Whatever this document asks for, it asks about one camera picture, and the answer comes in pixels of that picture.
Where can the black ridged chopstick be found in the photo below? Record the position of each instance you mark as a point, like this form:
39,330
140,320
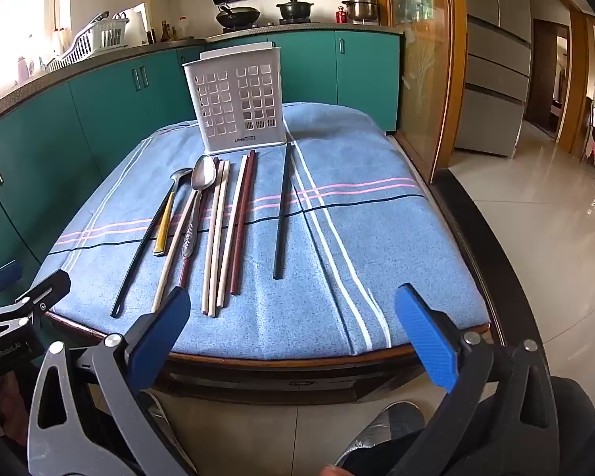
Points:
281,228
139,258

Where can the pink bottle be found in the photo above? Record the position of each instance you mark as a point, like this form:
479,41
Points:
23,69

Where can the silver refrigerator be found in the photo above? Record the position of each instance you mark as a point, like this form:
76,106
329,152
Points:
496,84

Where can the beige chopstick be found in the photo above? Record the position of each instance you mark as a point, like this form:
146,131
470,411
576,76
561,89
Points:
166,277
229,258
211,258
218,258

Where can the white countertop appliance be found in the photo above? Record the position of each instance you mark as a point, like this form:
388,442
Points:
139,22

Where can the black cooking pot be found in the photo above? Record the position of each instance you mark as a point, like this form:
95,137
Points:
295,11

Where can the person's right hand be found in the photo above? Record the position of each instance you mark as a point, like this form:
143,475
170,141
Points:
333,471

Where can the group of sauce bottles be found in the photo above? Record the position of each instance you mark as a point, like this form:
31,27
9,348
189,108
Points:
164,32

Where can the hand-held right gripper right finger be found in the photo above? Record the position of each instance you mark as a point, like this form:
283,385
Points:
426,342

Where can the silver metal spoon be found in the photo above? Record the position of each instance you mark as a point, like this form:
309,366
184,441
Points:
203,176

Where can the wooden framed glass door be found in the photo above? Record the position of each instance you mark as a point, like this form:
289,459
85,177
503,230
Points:
426,84

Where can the blue striped tablecloth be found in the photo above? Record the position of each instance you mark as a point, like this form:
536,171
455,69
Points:
357,258

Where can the white dish rack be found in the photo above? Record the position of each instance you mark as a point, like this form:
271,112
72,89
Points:
104,34

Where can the bright kitchen window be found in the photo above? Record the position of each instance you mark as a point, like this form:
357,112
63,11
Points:
10,20

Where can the black wok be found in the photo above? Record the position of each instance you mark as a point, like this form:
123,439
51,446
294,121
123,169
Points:
238,17

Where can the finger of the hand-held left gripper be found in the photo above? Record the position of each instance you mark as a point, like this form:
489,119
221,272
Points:
47,292
2,277

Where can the white plastic utensil holder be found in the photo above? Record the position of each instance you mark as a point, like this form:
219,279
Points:
228,104

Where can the steel stockpot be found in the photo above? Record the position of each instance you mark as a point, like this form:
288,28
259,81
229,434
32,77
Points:
362,7

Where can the person's grey shoe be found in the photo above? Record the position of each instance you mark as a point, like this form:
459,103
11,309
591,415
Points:
386,431

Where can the red canister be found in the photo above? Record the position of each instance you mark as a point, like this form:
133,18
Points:
340,16

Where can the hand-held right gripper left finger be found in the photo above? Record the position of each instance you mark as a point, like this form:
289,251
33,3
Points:
158,337

